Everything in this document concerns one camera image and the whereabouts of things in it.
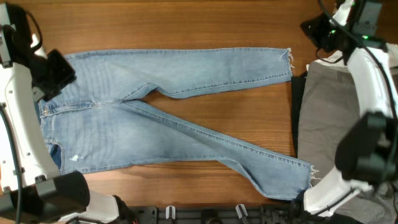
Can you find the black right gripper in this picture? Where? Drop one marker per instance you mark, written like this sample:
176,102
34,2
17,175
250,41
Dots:
313,32

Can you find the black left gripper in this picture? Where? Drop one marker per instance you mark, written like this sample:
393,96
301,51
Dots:
67,75

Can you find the light blue denim jeans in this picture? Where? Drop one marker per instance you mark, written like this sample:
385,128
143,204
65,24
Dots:
100,122

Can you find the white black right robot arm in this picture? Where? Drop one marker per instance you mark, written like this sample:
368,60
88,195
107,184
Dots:
367,155

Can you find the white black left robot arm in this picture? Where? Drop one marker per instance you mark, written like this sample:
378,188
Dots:
33,189

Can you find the white garment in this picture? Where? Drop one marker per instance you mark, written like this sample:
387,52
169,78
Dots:
339,66

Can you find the black garment under pile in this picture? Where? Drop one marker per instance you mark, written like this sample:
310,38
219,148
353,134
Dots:
297,90

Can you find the grey shorts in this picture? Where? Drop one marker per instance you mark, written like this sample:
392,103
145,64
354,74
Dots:
328,111

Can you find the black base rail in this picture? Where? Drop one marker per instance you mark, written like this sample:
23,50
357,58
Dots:
239,214

